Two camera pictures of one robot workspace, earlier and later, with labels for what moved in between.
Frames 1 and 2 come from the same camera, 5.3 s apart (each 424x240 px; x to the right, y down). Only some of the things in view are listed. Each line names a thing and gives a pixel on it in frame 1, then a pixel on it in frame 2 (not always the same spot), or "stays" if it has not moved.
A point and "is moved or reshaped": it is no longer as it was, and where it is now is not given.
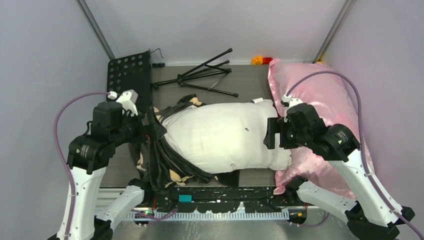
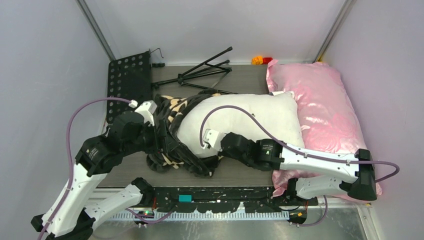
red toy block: [266, 60] stays
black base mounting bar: [254, 199] stays
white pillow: [225, 137] is moved or reshaped
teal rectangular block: [185, 198] stays
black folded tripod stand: [202, 69] stays
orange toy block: [257, 60] stays
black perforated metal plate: [131, 71] stays
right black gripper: [278, 124] → [217, 146]
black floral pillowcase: [162, 168] → [176, 154]
